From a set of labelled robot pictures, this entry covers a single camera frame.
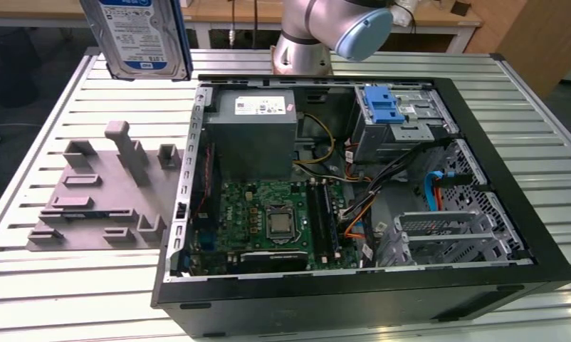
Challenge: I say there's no grey parts rack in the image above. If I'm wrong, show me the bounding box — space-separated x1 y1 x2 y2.
27 120 187 252

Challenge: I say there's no red yellow power wire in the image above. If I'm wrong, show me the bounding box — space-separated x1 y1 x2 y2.
434 176 490 212

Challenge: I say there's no grey power supply unit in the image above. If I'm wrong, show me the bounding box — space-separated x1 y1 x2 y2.
205 88 299 182

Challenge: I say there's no black RAM slot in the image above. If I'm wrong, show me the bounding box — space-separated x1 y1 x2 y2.
326 180 346 260
313 180 333 263
319 180 339 261
307 180 327 264

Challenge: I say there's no blue data wire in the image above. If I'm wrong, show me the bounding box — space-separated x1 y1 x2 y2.
425 172 458 214

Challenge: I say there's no silver disk bay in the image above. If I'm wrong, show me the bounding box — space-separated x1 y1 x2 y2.
391 209 525 267

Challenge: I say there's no wooden desk white frame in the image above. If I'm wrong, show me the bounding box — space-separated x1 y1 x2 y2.
0 0 486 49

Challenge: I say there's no orange wire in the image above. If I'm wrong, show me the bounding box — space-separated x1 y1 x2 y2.
343 213 369 239

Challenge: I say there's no black graphics card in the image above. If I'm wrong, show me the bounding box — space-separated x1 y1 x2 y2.
227 249 311 274

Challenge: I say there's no RAM stick with black chips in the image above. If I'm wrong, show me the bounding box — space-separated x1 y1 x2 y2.
325 192 342 252

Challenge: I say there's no black cable bundle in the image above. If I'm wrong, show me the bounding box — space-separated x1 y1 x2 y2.
339 140 458 217

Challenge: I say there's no blue plastic latch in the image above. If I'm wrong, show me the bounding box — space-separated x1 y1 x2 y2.
365 86 406 125

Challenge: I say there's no silver CPU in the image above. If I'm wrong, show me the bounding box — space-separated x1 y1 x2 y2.
266 212 299 240

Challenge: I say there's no silver optical drive cage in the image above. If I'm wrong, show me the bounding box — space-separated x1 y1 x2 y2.
351 85 461 165

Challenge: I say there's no hard disk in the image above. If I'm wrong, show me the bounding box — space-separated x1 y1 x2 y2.
79 0 194 82

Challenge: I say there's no clear plastic bag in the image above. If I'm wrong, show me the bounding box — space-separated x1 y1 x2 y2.
393 1 418 26

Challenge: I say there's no black open PC case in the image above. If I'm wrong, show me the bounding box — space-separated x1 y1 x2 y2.
151 73 571 338

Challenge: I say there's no metal socket cover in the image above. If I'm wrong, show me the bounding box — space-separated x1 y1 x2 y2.
263 203 302 246

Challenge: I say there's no thin red wire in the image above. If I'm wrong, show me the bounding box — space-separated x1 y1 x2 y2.
197 142 217 219

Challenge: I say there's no green motherboard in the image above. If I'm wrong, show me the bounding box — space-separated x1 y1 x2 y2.
190 177 365 276

